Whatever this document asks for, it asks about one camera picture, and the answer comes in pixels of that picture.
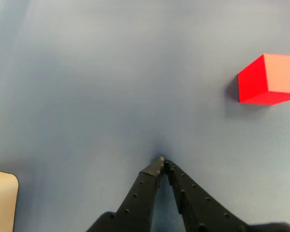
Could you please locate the beige rounded box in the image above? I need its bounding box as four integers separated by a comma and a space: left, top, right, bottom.
0, 169, 19, 232

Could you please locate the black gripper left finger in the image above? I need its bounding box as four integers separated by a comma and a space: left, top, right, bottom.
87, 156, 165, 232

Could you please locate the red cube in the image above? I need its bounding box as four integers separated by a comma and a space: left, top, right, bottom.
237, 53, 290, 106

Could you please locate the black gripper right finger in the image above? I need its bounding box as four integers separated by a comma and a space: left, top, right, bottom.
164, 160, 248, 232

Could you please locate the dark blue-grey mat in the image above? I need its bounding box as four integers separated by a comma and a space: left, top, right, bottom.
0, 0, 290, 232

